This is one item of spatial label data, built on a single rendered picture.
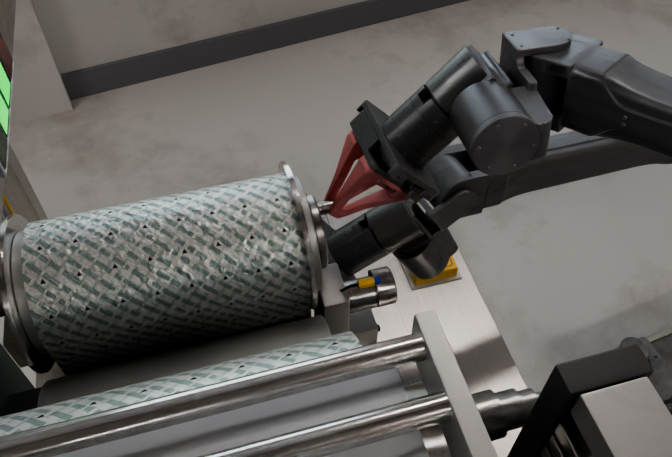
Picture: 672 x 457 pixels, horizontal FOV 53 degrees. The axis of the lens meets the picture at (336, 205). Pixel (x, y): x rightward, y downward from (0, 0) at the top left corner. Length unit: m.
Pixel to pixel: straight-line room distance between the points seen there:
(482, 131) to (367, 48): 2.49
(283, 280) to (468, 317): 0.48
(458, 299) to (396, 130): 0.48
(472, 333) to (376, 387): 0.66
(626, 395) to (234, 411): 0.20
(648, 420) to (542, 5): 3.11
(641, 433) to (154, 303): 0.39
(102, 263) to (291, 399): 0.28
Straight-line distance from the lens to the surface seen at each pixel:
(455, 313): 1.03
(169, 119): 2.72
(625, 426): 0.38
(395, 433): 0.34
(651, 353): 1.85
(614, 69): 0.61
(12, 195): 1.69
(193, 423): 0.36
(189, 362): 0.61
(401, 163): 0.59
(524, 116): 0.54
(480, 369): 0.99
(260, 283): 0.60
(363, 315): 0.74
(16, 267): 0.62
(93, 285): 0.60
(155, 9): 2.78
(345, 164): 0.64
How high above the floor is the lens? 1.77
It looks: 49 degrees down
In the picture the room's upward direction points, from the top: straight up
